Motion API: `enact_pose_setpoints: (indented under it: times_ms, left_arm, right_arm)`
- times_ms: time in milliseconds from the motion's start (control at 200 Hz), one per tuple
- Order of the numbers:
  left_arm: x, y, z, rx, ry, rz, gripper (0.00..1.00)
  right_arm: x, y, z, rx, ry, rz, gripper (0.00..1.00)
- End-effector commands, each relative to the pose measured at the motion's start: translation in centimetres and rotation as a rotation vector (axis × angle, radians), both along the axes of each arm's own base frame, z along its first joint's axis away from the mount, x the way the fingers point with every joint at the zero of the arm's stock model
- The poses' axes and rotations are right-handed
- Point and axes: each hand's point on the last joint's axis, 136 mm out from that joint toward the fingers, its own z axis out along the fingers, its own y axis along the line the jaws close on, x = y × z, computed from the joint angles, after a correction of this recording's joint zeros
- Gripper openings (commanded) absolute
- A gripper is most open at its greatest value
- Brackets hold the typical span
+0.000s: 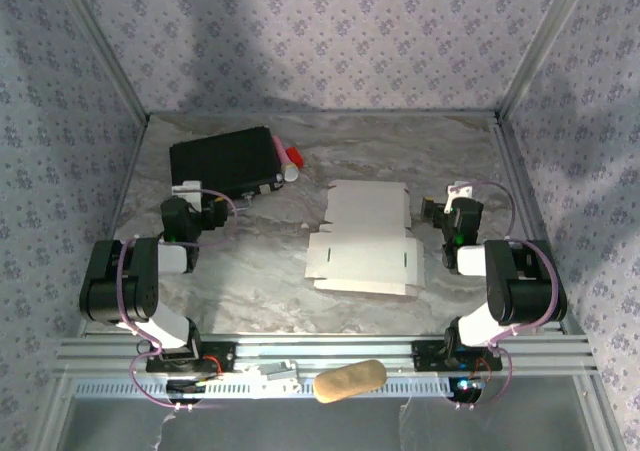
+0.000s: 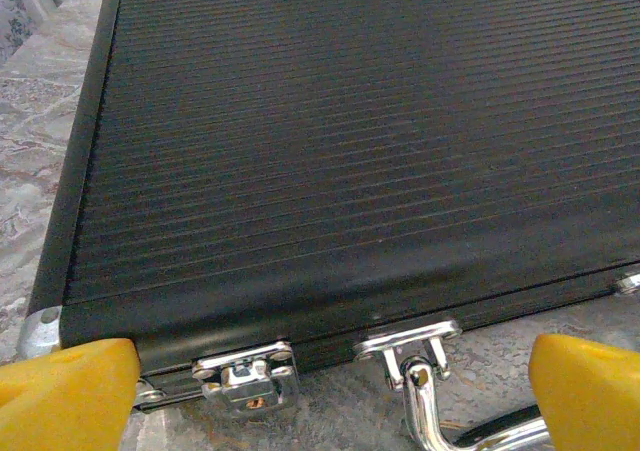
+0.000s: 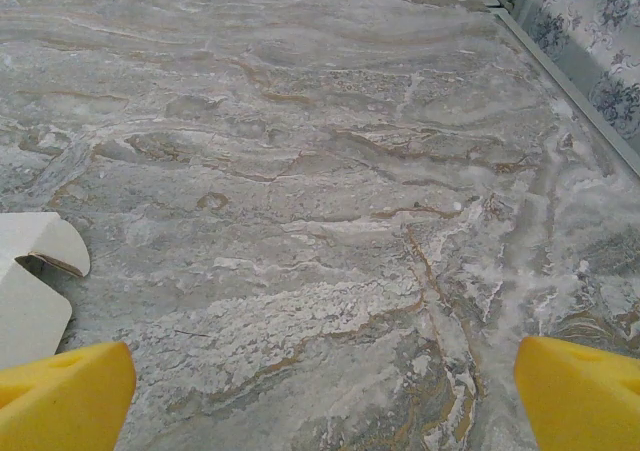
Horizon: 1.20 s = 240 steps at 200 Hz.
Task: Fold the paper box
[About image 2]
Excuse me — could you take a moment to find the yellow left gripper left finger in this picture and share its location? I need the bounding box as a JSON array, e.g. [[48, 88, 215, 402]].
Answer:
[[0, 338, 142, 451]]

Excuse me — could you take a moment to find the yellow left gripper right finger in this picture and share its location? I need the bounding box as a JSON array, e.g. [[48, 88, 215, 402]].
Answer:
[[528, 333, 640, 451]]

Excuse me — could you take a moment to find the black ribbed aluminium case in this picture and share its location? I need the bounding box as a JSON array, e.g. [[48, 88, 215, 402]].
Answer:
[[18, 0, 640, 451]]

